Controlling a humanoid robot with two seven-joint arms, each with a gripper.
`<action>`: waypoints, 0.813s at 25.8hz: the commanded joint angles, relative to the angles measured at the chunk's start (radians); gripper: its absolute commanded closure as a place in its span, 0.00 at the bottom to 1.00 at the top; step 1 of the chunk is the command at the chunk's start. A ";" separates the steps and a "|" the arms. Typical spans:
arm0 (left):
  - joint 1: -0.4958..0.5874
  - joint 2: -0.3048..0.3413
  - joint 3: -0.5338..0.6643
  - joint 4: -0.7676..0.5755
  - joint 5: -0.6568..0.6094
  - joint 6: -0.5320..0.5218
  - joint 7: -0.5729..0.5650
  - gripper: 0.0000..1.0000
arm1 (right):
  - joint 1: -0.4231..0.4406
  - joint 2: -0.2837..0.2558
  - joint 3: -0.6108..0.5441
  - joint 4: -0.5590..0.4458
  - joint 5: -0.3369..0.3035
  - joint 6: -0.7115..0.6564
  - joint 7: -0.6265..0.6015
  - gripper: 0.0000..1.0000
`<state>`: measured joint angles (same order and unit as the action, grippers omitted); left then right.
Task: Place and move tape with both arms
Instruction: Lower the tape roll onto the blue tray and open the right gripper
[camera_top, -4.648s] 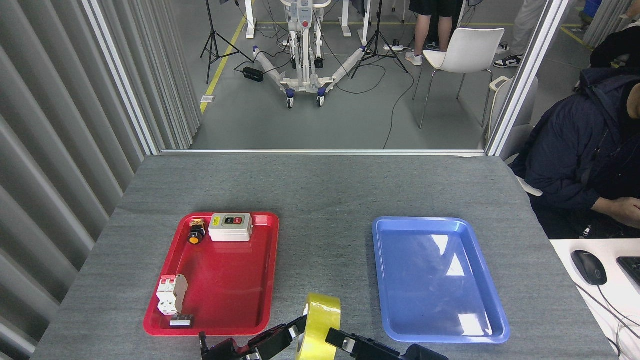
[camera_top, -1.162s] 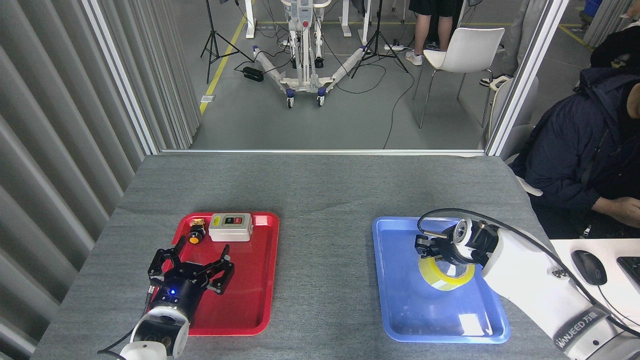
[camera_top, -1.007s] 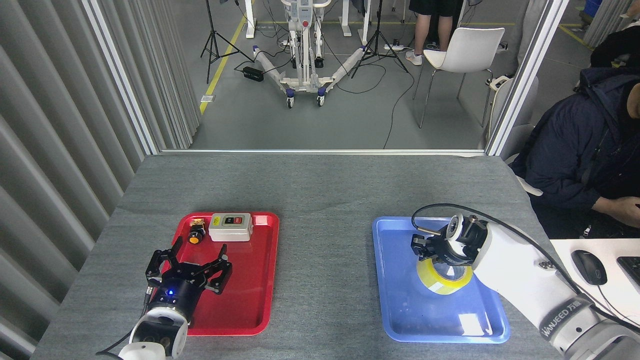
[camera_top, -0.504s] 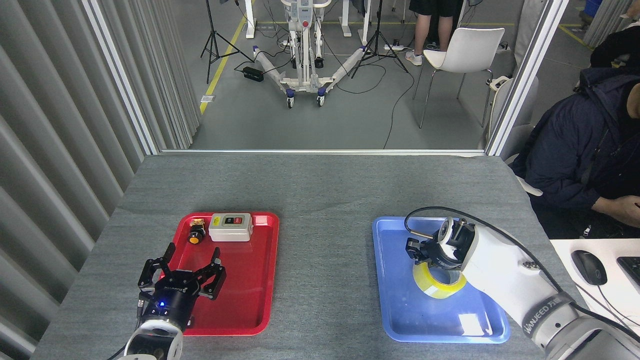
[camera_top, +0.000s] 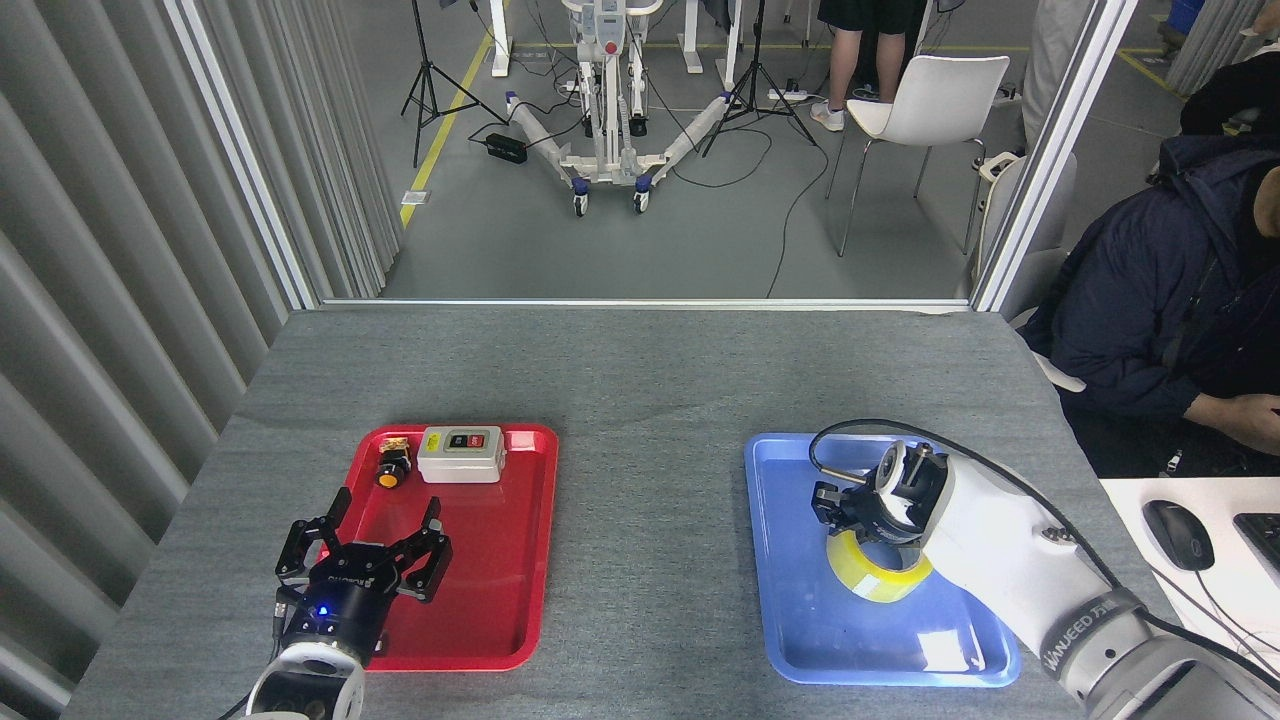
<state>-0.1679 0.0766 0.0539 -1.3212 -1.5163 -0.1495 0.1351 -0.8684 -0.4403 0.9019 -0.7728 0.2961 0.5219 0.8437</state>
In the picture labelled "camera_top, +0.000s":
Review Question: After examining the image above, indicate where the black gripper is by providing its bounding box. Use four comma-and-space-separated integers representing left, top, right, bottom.
275, 487, 454, 665
811, 470, 927, 548

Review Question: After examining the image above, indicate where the black garment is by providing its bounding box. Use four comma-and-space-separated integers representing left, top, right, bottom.
1179, 50, 1280, 138

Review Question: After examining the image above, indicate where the grey white office chair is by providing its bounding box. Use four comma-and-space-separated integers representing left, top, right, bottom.
972, 152, 1087, 394

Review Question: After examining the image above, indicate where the silver post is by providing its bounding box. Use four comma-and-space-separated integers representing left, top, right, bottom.
163, 0, 323, 311
968, 0, 1143, 314

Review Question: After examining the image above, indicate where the seated person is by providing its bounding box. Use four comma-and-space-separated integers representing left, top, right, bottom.
1024, 135, 1280, 479

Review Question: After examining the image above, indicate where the white desk leg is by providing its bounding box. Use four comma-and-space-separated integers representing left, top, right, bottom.
678, 0, 703, 75
722, 0, 745, 91
487, 0, 514, 79

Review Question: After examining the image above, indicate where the person's hand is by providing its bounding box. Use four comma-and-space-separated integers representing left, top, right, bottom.
1214, 393, 1280, 457

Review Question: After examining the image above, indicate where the white desk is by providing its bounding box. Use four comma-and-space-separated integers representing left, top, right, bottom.
1100, 476, 1280, 669

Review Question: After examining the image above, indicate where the standing person with bare legs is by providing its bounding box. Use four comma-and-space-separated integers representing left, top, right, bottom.
810, 0, 931, 133

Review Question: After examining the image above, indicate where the blue plastic tray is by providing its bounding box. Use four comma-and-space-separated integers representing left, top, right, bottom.
744, 433, 1021, 688

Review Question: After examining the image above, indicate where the black tripod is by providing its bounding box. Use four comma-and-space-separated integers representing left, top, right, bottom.
400, 0, 507, 169
700, 0, 819, 159

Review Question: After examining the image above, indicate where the standing person in grey trousers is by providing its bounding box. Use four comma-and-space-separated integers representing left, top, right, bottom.
1019, 0, 1077, 153

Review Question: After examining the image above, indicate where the black keyboard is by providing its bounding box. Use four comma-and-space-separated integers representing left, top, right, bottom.
1233, 512, 1280, 577

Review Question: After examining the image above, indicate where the yellow tape roll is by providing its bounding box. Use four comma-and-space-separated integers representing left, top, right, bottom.
826, 530, 934, 605

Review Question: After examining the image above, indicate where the silver rail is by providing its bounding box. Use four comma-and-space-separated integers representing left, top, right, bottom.
318, 297, 976, 314

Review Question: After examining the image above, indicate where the white stand on wheels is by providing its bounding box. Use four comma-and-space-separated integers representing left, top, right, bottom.
505, 0, 736, 218

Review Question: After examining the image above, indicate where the black computer mouse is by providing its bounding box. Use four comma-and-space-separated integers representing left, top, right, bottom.
1142, 499, 1215, 572

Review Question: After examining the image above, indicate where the red plastic tray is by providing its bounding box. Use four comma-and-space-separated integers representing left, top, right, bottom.
318, 424, 559, 672

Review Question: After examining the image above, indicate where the black floor cable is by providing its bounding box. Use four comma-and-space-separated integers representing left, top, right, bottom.
765, 128, 833, 300

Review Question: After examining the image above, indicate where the white chair with metal legs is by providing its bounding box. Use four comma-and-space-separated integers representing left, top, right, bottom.
826, 55, 1011, 258

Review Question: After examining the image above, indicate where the yellow push button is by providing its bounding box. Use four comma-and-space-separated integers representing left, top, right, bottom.
375, 436, 414, 490

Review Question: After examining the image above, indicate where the grey switch box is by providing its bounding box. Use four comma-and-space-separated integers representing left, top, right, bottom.
417, 427, 507, 485

